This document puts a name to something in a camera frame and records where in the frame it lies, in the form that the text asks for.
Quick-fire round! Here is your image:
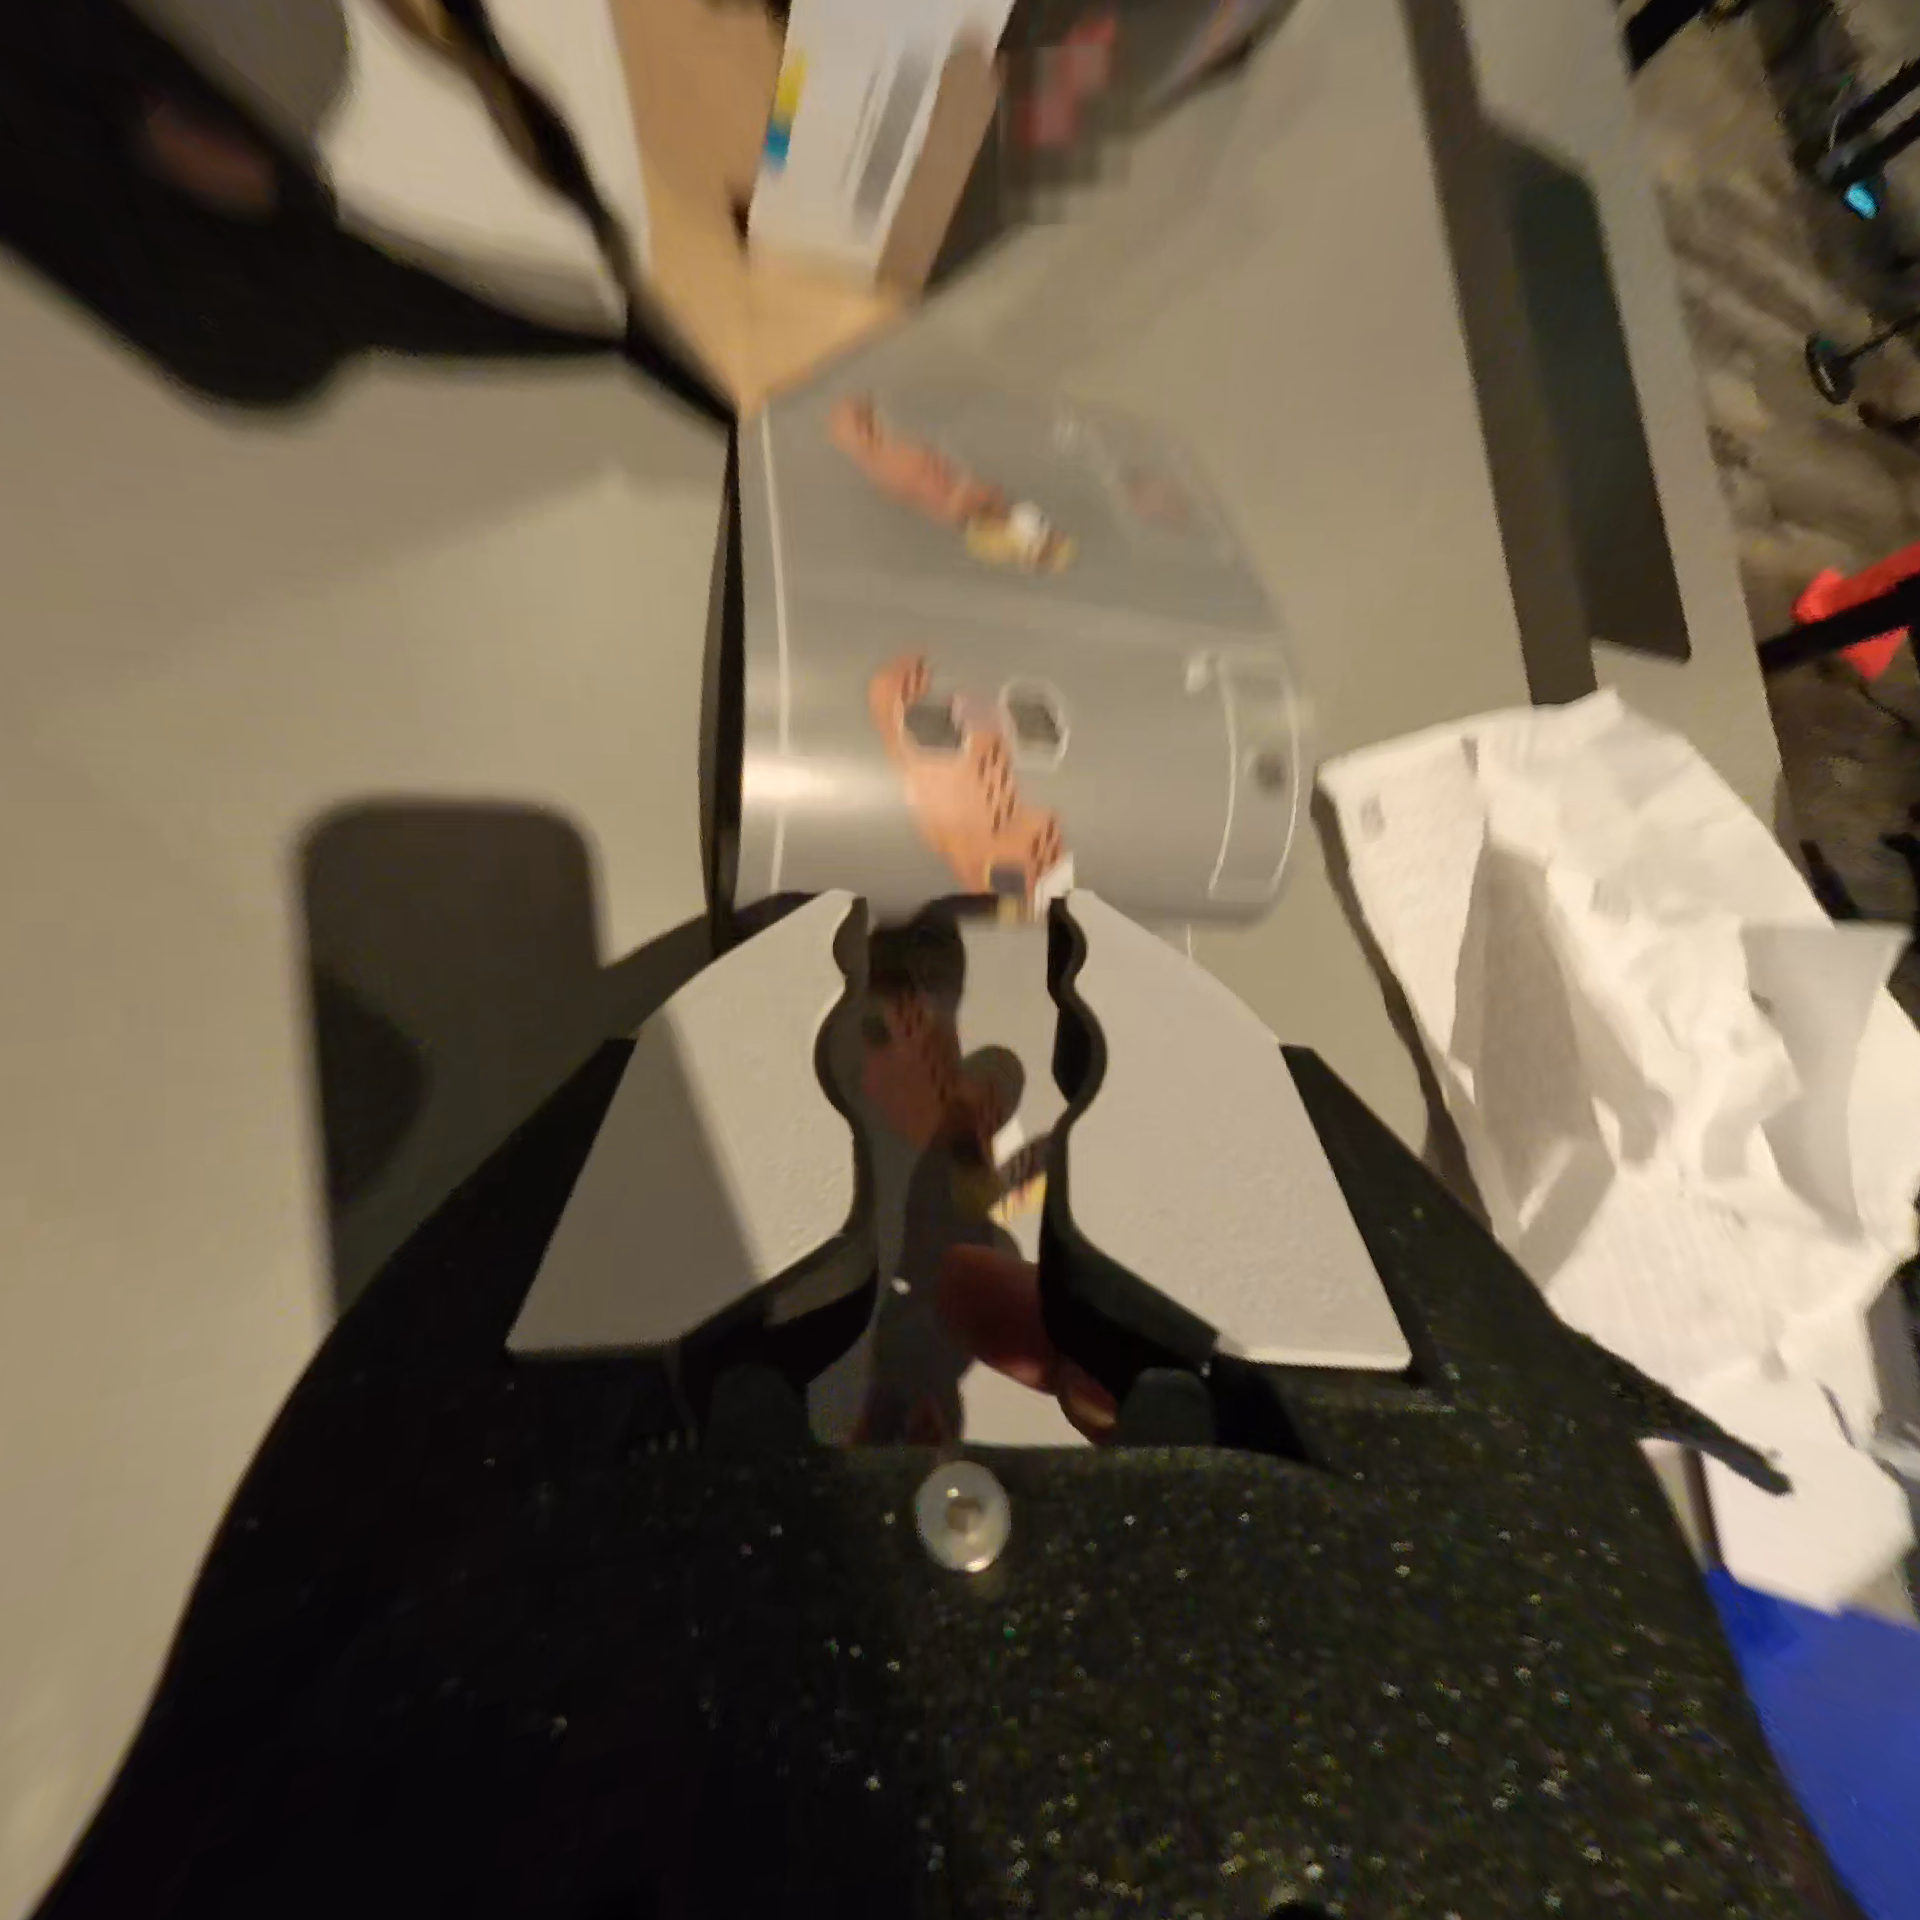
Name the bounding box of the grey building instruction booklet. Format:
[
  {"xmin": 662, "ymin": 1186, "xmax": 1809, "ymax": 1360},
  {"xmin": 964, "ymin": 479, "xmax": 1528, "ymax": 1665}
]
[{"xmin": 701, "ymin": 383, "xmax": 1326, "ymax": 1449}]

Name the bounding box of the grey desk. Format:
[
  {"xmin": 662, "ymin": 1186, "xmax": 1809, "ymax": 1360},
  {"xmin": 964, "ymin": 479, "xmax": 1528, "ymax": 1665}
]
[{"xmin": 0, "ymin": 0, "xmax": 1823, "ymax": 1920}]

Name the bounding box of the stack of blue storage bins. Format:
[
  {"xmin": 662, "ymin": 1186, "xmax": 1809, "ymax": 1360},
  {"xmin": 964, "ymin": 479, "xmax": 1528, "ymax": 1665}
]
[{"xmin": 1702, "ymin": 1568, "xmax": 1920, "ymax": 1920}]

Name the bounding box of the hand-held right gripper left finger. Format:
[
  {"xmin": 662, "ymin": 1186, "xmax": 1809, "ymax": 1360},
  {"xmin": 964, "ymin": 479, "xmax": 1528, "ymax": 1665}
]
[{"xmin": 508, "ymin": 887, "xmax": 880, "ymax": 1362}]

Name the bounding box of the black cardboard toy box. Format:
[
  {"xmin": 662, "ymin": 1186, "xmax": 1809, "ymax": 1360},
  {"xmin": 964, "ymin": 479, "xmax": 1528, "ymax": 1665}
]
[{"xmin": 0, "ymin": 0, "xmax": 1037, "ymax": 425}]

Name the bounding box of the white crumpled plastic bag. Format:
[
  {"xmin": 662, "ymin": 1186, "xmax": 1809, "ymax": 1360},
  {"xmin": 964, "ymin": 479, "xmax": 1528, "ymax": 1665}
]
[{"xmin": 1316, "ymin": 690, "xmax": 1920, "ymax": 1615}]

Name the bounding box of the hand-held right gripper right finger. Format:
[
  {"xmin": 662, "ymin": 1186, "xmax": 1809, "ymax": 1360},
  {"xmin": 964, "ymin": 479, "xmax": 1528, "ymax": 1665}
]
[{"xmin": 1042, "ymin": 885, "xmax": 1416, "ymax": 1375}]

